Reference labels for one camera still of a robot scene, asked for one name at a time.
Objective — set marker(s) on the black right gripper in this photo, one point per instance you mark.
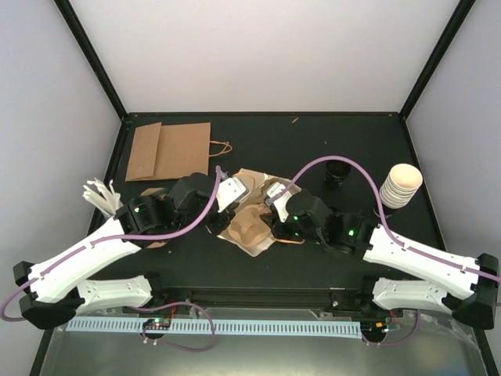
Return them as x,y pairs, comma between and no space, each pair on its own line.
276,229

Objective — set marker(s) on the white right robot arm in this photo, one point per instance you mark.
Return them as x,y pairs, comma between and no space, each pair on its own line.
464,287

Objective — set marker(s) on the flat brown paper bag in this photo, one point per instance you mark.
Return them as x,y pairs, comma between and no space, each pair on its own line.
143,154

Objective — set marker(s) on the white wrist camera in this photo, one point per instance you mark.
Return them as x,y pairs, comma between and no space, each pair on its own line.
230,191
279,203

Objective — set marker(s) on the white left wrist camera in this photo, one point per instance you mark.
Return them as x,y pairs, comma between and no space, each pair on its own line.
230,191

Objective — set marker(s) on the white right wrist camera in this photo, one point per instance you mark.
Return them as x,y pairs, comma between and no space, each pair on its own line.
279,203

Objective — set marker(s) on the black coffee cup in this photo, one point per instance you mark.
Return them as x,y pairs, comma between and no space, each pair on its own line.
336,173

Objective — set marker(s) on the cream paper bag with handles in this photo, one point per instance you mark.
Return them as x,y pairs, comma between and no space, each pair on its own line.
257,184

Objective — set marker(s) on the white slotted cable duct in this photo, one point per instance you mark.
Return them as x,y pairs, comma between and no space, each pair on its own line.
295,328

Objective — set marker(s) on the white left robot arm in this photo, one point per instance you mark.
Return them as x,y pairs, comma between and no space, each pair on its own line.
57,290

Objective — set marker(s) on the stack of white paper cups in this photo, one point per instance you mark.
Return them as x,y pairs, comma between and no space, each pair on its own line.
397,190

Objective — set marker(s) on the white stirrers in holder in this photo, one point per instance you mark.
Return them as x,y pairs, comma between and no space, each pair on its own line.
103,197

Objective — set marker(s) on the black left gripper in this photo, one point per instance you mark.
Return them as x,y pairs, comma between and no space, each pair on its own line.
217,227

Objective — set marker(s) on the brown cardboard cup carrier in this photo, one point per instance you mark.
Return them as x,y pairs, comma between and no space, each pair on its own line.
247,228

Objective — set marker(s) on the brown paper bag with handles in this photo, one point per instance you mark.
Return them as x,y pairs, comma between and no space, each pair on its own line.
185,149

